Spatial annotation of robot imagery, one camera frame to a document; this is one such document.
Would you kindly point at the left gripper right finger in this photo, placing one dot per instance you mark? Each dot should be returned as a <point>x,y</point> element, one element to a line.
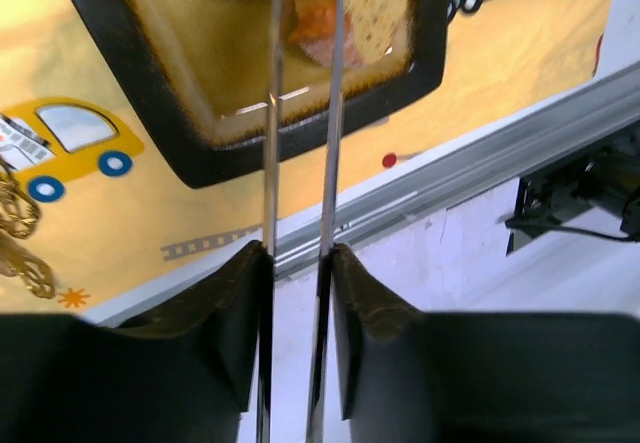
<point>407,375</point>

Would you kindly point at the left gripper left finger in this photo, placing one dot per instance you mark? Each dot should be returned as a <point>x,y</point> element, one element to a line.
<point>180,372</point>

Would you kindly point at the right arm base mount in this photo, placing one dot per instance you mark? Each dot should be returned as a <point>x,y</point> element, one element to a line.
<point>603,175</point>

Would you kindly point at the aluminium table frame rail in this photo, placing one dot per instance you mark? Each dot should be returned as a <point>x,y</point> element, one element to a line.
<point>439,178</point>

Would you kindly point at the yellow vehicle print placemat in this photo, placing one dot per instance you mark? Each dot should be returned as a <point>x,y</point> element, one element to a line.
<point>114,215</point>

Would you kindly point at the square black brown plate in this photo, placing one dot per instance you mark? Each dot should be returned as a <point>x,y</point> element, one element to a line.
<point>204,76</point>

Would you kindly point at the herb bread slice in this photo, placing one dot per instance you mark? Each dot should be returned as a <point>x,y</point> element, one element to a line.
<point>369,29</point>

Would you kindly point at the gold fork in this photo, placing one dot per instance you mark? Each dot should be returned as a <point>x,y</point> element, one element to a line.
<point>20,213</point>

